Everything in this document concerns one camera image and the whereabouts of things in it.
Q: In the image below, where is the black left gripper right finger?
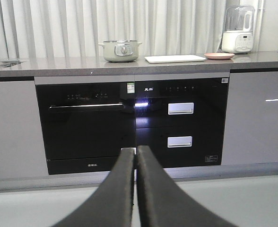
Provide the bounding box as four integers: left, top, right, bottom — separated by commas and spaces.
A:
136, 145, 234, 227

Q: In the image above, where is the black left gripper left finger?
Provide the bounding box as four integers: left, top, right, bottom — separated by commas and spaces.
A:
54, 148, 135, 227

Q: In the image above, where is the white bear serving tray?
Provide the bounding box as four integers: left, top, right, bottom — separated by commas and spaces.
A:
144, 55, 206, 64

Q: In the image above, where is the pink round plate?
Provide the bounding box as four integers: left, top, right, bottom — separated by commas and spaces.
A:
204, 52, 235, 60

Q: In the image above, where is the black built-in dishwasher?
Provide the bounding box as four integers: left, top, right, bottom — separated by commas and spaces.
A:
36, 82, 136, 175

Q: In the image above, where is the black built-in drawer cabinet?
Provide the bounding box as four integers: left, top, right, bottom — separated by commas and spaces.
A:
135, 78, 229, 168

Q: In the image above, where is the cream electric cooking pot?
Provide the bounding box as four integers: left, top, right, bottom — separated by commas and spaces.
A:
98, 40, 142, 62

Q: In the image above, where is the white blender appliance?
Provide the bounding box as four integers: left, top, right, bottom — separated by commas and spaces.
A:
221, 5, 255, 53

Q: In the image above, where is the white pleated curtain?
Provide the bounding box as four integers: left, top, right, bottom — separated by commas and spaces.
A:
0, 0, 264, 59

